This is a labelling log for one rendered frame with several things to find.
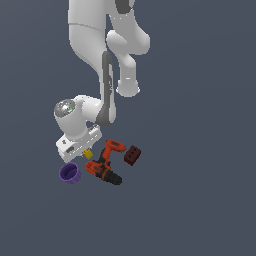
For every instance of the purple cup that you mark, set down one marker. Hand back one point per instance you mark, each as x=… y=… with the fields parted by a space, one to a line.
x=70 y=173

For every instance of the small yellow block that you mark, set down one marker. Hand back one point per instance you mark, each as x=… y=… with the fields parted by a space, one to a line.
x=88 y=153

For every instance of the orange and black power drill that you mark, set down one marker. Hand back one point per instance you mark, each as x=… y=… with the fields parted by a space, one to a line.
x=105 y=163

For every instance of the dark red brick block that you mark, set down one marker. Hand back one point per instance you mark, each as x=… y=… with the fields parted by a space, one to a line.
x=132 y=155

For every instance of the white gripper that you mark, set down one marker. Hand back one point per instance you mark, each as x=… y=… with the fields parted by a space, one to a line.
x=77 y=143

